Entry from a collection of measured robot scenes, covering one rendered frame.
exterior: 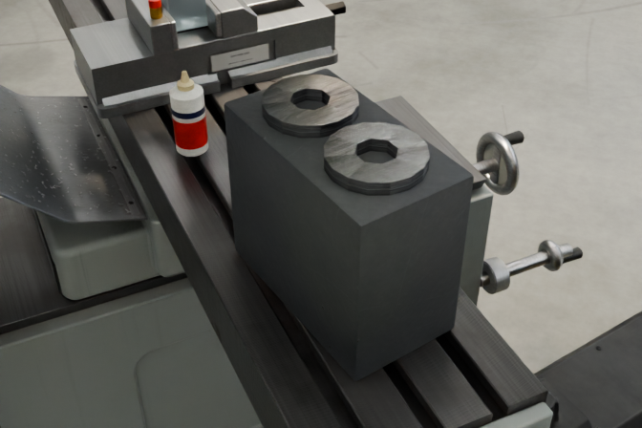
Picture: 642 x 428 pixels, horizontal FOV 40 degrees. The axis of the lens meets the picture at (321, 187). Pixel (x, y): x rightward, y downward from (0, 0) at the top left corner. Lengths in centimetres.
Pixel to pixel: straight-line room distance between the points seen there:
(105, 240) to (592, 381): 69
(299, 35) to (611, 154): 173
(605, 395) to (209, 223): 62
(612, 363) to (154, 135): 72
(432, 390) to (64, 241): 55
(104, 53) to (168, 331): 39
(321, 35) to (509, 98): 181
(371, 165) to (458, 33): 267
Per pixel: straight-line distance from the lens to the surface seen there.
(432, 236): 76
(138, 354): 129
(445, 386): 83
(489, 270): 153
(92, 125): 131
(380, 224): 70
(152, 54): 118
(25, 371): 126
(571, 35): 346
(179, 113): 106
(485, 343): 87
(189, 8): 120
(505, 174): 159
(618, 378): 133
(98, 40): 123
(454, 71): 314
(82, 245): 116
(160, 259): 117
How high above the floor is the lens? 156
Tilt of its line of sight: 38 degrees down
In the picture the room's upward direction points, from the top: straight up
